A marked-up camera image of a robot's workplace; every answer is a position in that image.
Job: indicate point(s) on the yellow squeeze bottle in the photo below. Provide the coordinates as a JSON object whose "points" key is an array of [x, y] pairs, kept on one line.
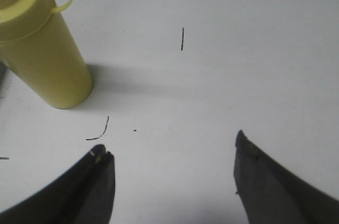
{"points": [[37, 46]]}

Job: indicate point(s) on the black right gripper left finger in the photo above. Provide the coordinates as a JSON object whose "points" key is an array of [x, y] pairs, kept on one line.
{"points": [[83, 194]]}

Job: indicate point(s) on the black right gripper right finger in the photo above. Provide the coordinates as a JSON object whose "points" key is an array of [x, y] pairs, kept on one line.
{"points": [[272, 194]]}

